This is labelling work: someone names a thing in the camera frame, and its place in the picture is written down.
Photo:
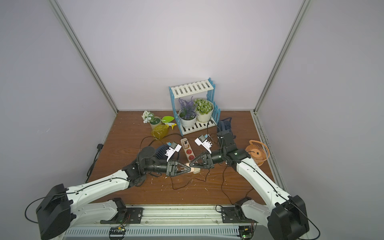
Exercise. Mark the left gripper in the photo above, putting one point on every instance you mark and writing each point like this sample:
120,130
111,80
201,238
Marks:
169,168

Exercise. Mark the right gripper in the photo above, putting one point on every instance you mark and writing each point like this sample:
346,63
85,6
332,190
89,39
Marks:
208,160

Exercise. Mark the beige red power strip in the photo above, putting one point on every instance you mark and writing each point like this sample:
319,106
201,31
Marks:
189,153

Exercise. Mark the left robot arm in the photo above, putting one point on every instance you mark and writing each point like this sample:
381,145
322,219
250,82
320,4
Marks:
58,209

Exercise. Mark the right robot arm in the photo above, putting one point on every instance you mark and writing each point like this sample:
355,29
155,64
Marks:
284,215

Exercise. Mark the dark blue flat desk fan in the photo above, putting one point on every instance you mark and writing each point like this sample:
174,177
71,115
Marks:
161,151

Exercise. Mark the dark blue upright desk fan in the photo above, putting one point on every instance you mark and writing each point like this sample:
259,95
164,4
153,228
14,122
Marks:
225,125

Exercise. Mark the orange desk fan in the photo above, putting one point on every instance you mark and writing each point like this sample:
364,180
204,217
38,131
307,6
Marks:
258,151

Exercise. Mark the yellow spray bottle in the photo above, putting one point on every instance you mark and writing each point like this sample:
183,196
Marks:
162,130

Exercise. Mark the purple lavender potted plant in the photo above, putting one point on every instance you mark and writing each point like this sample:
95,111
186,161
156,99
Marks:
187,113

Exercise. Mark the green potted plant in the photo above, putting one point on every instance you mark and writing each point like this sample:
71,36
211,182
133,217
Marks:
204,110

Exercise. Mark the white flower potted plant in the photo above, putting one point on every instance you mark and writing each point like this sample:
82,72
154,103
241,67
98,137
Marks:
150,118

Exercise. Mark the blue white plant shelf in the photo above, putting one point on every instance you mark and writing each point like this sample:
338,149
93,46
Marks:
204,89

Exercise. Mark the right green circuit board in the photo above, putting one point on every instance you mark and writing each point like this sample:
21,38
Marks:
246,232

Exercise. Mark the green circuit board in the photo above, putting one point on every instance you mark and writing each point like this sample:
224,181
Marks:
246,232
117,233

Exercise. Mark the left green circuit board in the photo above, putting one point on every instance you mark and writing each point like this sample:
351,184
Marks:
117,233

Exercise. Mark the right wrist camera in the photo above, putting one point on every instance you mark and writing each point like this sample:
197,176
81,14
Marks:
203,140

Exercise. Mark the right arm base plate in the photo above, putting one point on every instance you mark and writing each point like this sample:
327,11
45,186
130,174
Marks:
237,214

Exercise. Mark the aluminium front rail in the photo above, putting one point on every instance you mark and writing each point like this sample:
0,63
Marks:
161,222

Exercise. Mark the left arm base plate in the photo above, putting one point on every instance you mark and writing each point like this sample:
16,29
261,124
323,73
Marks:
124,214

